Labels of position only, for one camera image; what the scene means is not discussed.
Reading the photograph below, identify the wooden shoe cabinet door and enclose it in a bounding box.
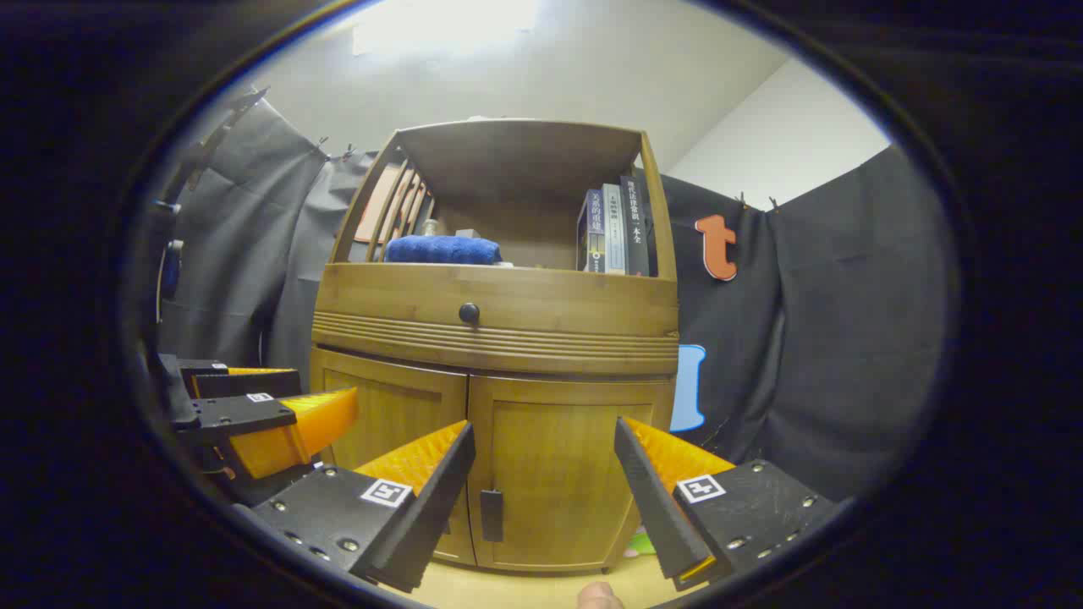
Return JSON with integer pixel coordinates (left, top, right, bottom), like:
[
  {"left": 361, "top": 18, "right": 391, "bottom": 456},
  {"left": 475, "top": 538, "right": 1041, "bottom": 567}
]
[
  {"left": 467, "top": 375, "right": 675, "bottom": 573},
  {"left": 310, "top": 347, "right": 476, "bottom": 566}
]

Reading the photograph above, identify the black backdrop cloth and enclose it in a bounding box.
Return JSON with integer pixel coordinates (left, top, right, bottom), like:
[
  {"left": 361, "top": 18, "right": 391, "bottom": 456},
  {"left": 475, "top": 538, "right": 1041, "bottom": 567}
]
[{"left": 157, "top": 97, "right": 961, "bottom": 504}]

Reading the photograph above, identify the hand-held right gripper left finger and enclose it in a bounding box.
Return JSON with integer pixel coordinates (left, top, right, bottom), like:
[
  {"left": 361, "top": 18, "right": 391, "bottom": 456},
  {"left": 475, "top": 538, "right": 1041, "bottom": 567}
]
[{"left": 251, "top": 420, "right": 477, "bottom": 594}]

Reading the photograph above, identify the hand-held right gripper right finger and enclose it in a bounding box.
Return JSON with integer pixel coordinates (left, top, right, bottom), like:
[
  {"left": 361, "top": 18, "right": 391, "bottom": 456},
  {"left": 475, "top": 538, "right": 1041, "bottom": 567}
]
[{"left": 613, "top": 415, "right": 838, "bottom": 592}]

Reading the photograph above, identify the blue folded towel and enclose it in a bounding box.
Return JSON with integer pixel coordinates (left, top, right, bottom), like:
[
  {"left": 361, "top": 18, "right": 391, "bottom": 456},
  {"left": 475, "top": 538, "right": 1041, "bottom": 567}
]
[{"left": 382, "top": 234, "right": 503, "bottom": 266}]

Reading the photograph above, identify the grey book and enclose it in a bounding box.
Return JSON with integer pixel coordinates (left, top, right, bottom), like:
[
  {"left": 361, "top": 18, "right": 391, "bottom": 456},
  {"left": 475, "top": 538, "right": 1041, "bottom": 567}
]
[{"left": 602, "top": 183, "right": 628, "bottom": 276}]

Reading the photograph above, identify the wooden double-door shoe cabinet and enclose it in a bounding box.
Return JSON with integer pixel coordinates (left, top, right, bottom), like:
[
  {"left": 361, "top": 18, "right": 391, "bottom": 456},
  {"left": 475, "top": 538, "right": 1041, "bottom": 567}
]
[{"left": 310, "top": 117, "right": 680, "bottom": 576}]

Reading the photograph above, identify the metal backdrop frame bar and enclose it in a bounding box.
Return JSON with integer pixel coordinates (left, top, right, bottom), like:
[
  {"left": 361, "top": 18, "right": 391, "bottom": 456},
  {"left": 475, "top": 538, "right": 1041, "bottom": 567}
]
[{"left": 188, "top": 85, "right": 270, "bottom": 191}]

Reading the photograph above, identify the dark blue book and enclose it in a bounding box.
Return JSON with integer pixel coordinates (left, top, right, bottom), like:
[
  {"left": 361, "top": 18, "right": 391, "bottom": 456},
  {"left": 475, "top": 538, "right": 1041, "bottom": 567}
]
[{"left": 577, "top": 189, "right": 607, "bottom": 273}]

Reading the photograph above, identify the black book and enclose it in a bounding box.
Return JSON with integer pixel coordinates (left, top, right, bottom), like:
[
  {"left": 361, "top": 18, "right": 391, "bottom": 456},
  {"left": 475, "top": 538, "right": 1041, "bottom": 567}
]
[{"left": 620, "top": 175, "right": 652, "bottom": 277}]

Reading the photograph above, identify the black door handle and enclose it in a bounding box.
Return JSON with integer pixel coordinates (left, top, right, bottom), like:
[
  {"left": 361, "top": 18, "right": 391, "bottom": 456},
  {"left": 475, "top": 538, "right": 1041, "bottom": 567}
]
[{"left": 480, "top": 489, "right": 505, "bottom": 543}]

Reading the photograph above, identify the wooden cabinet drawer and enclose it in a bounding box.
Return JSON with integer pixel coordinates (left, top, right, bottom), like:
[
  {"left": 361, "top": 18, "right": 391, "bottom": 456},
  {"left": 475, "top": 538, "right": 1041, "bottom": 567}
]
[{"left": 311, "top": 262, "right": 680, "bottom": 377}]

